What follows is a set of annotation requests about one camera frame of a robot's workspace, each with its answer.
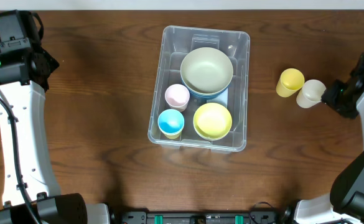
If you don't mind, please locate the cream white cup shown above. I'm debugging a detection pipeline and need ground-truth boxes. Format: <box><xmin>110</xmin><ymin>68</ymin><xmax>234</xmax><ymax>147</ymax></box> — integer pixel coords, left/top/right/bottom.
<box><xmin>296</xmin><ymin>80</ymin><xmax>326</xmax><ymax>108</ymax></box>

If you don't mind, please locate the yellow cup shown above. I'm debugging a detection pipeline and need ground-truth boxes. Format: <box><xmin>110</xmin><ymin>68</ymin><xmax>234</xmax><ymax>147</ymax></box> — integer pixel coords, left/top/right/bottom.
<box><xmin>276</xmin><ymin>68</ymin><xmax>305</xmax><ymax>98</ymax></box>
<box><xmin>163</xmin><ymin>131</ymin><xmax>182</xmax><ymax>139</ymax></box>

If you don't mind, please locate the yellow bowl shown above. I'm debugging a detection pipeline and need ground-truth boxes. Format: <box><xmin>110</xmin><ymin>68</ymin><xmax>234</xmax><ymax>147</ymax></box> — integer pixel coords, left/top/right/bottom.
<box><xmin>193</xmin><ymin>103</ymin><xmax>233</xmax><ymax>135</ymax></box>

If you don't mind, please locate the blue bowl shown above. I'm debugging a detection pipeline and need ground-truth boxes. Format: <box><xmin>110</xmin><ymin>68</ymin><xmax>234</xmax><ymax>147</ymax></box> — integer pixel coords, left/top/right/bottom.
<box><xmin>189</xmin><ymin>89</ymin><xmax>228</xmax><ymax>100</ymax></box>
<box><xmin>181</xmin><ymin>80</ymin><xmax>231</xmax><ymax>95</ymax></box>

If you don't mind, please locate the pink cup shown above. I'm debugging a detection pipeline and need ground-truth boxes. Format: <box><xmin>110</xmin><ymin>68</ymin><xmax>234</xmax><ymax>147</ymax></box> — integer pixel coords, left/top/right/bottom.
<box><xmin>165</xmin><ymin>84</ymin><xmax>190</xmax><ymax>112</ymax></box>

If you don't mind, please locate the cream beige bowl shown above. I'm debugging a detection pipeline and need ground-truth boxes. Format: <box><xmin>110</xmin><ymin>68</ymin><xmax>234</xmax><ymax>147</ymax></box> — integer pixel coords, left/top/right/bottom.
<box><xmin>180</xmin><ymin>47</ymin><xmax>233</xmax><ymax>94</ymax></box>

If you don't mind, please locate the light blue cup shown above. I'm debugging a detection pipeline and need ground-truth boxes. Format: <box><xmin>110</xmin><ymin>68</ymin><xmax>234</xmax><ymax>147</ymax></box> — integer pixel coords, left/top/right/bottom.
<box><xmin>157</xmin><ymin>109</ymin><xmax>185</xmax><ymax>135</ymax></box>

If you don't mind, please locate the grey bowl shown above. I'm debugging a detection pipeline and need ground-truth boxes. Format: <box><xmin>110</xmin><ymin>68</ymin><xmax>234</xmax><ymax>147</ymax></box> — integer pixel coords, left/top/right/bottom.
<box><xmin>197</xmin><ymin>133</ymin><xmax>228</xmax><ymax>141</ymax></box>

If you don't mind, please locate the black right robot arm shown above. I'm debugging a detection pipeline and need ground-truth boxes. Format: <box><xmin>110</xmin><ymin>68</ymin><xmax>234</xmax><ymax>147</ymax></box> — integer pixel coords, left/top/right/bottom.
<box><xmin>278</xmin><ymin>53</ymin><xmax>364</xmax><ymax>223</ymax></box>

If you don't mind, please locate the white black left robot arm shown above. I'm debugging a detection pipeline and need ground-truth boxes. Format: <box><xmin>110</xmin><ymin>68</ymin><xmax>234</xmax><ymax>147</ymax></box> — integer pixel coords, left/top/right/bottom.
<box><xmin>0</xmin><ymin>29</ymin><xmax>111</xmax><ymax>223</ymax></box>

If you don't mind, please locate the clear plastic storage container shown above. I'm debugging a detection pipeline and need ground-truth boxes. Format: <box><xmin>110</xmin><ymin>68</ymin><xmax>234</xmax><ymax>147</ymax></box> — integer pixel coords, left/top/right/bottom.
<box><xmin>147</xmin><ymin>26</ymin><xmax>250</xmax><ymax>153</ymax></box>

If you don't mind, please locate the white paper label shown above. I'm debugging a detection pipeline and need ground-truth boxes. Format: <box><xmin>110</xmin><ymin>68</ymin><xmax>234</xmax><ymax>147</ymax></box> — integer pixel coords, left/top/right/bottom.
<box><xmin>207</xmin><ymin>89</ymin><xmax>228</xmax><ymax>107</ymax></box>

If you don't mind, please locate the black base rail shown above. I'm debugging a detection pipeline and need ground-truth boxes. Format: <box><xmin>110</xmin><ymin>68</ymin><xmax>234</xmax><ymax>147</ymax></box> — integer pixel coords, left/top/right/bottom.
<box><xmin>120</xmin><ymin>210</ymin><xmax>279</xmax><ymax>224</ymax></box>

